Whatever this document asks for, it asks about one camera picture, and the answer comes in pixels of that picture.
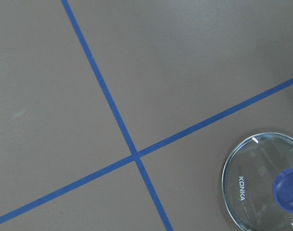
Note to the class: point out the glass pot lid blue knob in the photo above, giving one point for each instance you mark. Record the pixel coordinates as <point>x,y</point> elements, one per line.
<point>257,183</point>

